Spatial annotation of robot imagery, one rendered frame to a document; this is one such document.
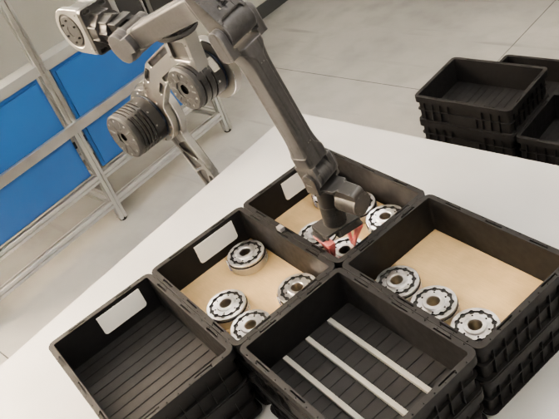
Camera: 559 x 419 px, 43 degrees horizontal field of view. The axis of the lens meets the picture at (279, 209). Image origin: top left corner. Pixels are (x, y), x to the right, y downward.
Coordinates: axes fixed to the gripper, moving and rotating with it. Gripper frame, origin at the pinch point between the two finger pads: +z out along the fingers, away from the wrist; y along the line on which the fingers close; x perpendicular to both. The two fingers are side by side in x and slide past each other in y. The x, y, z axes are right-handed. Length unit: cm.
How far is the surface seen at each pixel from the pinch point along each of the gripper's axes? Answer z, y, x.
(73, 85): 12, -7, 206
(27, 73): -4, -24, 201
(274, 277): 4.9, -15.4, 10.1
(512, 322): -5.6, 5.7, -48.4
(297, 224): 4.2, 0.3, 22.5
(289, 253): 0.4, -9.9, 9.6
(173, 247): 19, -25, 62
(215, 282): 5.5, -27.2, 21.6
